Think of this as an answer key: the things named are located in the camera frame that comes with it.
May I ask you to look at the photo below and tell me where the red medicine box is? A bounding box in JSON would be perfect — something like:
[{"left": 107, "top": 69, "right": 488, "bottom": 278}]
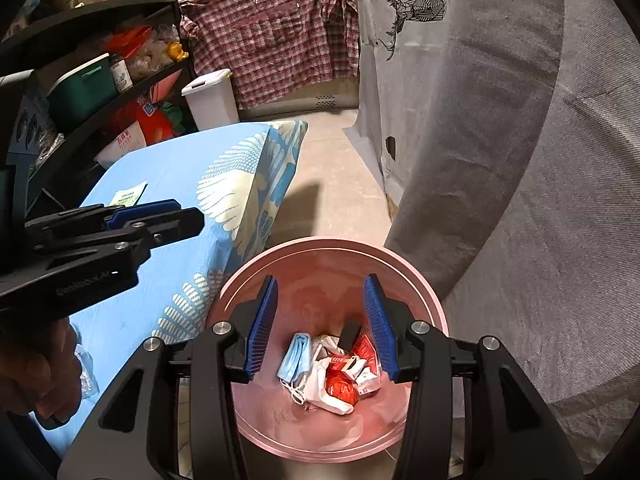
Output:
[{"left": 327, "top": 332, "right": 385, "bottom": 397}]

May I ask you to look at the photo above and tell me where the blue face mask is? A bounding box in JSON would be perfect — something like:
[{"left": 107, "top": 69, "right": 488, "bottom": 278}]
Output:
[{"left": 276, "top": 332, "right": 313, "bottom": 406}]

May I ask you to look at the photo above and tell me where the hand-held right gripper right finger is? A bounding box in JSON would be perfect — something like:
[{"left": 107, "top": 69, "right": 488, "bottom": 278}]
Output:
[{"left": 363, "top": 274, "right": 585, "bottom": 480}]

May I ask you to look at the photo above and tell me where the pink round bin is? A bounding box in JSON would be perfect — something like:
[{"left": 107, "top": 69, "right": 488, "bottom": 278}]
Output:
[{"left": 215, "top": 237, "right": 450, "bottom": 463}]

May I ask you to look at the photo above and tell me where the small red bag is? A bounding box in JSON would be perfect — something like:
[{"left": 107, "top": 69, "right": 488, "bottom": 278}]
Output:
[{"left": 107, "top": 26, "right": 151, "bottom": 56}]

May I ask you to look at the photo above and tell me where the clear plastic bag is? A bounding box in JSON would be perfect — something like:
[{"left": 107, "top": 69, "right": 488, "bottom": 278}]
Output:
[{"left": 75, "top": 345, "right": 101, "bottom": 401}]

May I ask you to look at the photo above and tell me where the white deer print curtain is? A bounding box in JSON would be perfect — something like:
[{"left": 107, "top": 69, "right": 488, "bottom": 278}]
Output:
[{"left": 356, "top": 0, "right": 453, "bottom": 201}]

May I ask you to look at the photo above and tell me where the blue patterned tablecloth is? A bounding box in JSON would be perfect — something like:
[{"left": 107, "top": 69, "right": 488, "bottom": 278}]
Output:
[{"left": 30, "top": 120, "right": 308, "bottom": 461}]

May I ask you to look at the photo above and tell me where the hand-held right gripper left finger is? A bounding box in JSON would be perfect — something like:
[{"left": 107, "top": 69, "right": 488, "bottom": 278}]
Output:
[{"left": 64, "top": 275, "right": 279, "bottom": 480}]

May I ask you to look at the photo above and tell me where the white tissue packet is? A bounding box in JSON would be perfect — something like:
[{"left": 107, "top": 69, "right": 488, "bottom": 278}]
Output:
[{"left": 312, "top": 335, "right": 345, "bottom": 361}]

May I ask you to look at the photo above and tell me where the white lidded bin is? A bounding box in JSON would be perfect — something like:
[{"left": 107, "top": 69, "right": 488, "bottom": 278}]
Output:
[{"left": 181, "top": 69, "right": 241, "bottom": 132}]

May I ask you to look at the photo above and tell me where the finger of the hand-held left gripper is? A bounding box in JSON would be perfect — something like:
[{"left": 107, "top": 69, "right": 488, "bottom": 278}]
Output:
[
  {"left": 24, "top": 199, "right": 182, "bottom": 251},
  {"left": 30, "top": 207, "right": 206, "bottom": 263}
]

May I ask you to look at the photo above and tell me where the white paper bag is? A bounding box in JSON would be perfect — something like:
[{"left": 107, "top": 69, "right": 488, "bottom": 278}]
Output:
[{"left": 95, "top": 127, "right": 146, "bottom": 171}]

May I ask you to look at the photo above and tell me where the green white pouch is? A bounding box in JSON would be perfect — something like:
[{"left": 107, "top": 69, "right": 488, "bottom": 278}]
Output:
[{"left": 109, "top": 181, "right": 148, "bottom": 207}]

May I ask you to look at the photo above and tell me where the red plastic bag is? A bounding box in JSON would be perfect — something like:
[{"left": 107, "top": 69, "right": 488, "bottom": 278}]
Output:
[{"left": 325, "top": 377, "right": 358, "bottom": 407}]

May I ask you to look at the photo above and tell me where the red plaid shirt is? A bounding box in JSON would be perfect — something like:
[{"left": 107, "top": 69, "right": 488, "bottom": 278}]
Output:
[{"left": 179, "top": 0, "right": 361, "bottom": 110}]

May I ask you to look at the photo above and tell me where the person's left hand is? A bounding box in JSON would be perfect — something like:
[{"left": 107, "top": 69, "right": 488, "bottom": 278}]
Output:
[{"left": 0, "top": 317, "right": 81, "bottom": 428}]

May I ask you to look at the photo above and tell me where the black shelf rack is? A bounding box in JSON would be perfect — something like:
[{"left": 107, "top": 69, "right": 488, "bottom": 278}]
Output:
[{"left": 0, "top": 0, "right": 196, "bottom": 211}]

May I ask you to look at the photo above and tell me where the white labelled jar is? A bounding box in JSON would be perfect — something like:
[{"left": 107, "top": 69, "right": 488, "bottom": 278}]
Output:
[{"left": 110, "top": 55, "right": 133, "bottom": 93}]

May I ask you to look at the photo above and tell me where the white paper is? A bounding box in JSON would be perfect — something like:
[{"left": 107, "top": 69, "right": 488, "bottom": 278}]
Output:
[{"left": 300, "top": 347, "right": 356, "bottom": 415}]

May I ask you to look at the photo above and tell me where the large red bag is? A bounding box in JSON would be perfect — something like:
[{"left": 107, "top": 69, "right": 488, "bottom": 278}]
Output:
[{"left": 112, "top": 100, "right": 178, "bottom": 148}]

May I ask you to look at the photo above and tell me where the green storage box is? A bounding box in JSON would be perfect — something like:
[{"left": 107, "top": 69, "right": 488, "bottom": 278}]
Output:
[{"left": 47, "top": 54, "right": 118, "bottom": 131}]

